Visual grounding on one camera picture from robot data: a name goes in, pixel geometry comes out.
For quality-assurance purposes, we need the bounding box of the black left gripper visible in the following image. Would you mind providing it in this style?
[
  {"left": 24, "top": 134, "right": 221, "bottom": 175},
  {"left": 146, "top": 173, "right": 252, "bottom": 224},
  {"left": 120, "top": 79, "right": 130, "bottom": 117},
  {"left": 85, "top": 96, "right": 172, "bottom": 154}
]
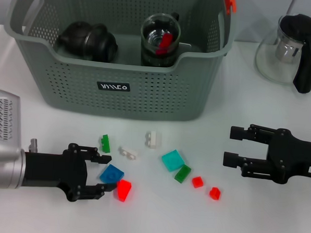
[{"left": 22, "top": 139, "right": 121, "bottom": 205}]

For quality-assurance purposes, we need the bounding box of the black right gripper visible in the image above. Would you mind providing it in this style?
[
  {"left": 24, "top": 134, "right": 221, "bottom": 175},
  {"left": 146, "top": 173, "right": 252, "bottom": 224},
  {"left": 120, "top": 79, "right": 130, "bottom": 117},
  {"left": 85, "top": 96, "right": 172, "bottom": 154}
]
[{"left": 221, "top": 122, "right": 311, "bottom": 186}]

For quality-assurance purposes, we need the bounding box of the blue square toy plate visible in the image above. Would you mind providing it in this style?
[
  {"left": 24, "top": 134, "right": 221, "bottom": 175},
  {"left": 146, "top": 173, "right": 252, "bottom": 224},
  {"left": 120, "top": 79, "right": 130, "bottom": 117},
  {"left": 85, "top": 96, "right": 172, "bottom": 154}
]
[{"left": 99, "top": 163, "right": 125, "bottom": 185}]

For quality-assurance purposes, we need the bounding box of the red sloped toy brick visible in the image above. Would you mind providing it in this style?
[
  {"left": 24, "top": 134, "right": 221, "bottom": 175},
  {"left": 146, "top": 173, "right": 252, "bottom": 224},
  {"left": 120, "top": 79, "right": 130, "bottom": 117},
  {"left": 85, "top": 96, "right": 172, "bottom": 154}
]
[{"left": 116, "top": 179, "right": 133, "bottom": 203}]

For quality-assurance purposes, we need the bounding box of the opaque green toy brick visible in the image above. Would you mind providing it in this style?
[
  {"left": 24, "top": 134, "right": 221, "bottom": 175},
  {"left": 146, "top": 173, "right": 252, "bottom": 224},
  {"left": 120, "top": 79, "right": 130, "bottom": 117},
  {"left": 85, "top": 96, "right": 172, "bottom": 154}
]
[{"left": 99, "top": 133, "right": 111, "bottom": 154}]

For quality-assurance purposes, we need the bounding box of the glass teacup with black holder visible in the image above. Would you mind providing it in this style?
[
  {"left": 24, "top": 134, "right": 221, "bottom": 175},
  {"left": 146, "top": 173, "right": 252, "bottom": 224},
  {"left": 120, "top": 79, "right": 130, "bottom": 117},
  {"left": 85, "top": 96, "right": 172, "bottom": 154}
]
[
  {"left": 82, "top": 23, "right": 121, "bottom": 64},
  {"left": 140, "top": 42, "right": 180, "bottom": 68},
  {"left": 141, "top": 57, "right": 178, "bottom": 69},
  {"left": 140, "top": 10, "right": 183, "bottom": 57}
]

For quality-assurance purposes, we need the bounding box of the dark red curved toy piece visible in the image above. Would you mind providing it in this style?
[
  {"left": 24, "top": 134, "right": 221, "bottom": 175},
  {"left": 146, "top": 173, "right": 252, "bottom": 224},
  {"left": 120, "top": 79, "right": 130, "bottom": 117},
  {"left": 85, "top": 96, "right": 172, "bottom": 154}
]
[{"left": 156, "top": 32, "right": 175, "bottom": 56}]

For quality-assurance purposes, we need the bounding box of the grey perforated storage bin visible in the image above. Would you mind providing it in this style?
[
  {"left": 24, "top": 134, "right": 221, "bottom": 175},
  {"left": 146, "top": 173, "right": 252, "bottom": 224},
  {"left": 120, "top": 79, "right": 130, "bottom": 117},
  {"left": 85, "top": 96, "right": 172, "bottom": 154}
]
[{"left": 0, "top": 0, "right": 238, "bottom": 126}]

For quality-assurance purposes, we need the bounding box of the white toy brick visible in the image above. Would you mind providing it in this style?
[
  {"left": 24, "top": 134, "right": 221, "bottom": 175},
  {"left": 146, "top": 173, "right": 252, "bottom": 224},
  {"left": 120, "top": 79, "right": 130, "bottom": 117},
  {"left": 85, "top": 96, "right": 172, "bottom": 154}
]
[
  {"left": 118, "top": 145, "right": 140, "bottom": 161},
  {"left": 144, "top": 131, "right": 163, "bottom": 150}
]

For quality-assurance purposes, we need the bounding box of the small red toy brick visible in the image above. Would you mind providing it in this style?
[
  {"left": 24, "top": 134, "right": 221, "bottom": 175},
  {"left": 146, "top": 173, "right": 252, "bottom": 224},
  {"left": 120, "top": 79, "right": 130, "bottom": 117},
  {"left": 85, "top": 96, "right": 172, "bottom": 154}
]
[
  {"left": 209, "top": 186, "right": 223, "bottom": 201},
  {"left": 192, "top": 175, "right": 204, "bottom": 189}
]

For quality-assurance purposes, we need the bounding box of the translucent green toy brick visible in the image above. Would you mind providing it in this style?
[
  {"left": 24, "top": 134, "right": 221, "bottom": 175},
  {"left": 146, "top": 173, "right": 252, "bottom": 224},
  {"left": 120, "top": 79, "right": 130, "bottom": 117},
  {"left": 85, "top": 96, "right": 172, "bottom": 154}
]
[{"left": 174, "top": 164, "right": 192, "bottom": 184}]

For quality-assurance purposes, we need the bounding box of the teal square toy plate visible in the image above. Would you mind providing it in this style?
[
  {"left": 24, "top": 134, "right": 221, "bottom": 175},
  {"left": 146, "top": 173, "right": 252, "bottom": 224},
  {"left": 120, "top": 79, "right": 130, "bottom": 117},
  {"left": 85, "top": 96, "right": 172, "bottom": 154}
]
[{"left": 160, "top": 149, "right": 185, "bottom": 173}]

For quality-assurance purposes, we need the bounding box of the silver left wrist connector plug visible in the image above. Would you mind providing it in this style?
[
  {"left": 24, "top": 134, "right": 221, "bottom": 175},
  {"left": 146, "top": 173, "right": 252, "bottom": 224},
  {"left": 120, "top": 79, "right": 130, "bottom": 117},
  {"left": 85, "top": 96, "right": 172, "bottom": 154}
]
[{"left": 29, "top": 138, "right": 40, "bottom": 153}]

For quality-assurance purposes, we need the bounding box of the black ceramic teapot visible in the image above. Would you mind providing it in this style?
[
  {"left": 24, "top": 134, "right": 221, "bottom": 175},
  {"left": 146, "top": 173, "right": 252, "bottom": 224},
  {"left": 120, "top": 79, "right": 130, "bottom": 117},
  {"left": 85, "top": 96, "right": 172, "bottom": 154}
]
[{"left": 56, "top": 19, "right": 98, "bottom": 60}]

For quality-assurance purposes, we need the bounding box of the glass carafe with black handle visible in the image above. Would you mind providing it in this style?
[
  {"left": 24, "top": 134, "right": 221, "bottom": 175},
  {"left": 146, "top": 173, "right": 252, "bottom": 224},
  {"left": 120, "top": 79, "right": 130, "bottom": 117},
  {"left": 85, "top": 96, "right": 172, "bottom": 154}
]
[{"left": 253, "top": 11, "right": 311, "bottom": 94}]

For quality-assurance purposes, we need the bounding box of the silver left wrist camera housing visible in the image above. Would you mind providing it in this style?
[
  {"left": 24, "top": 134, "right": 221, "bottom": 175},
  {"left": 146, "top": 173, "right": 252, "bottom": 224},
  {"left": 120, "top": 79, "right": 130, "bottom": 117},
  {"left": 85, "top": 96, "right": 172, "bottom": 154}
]
[{"left": 0, "top": 89, "right": 26, "bottom": 153}]

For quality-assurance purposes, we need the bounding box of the orange bin handle clip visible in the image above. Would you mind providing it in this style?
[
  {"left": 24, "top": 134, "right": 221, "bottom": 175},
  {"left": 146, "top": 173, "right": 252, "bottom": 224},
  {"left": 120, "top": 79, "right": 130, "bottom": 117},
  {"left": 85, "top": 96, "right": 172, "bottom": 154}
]
[{"left": 223, "top": 0, "right": 238, "bottom": 16}]

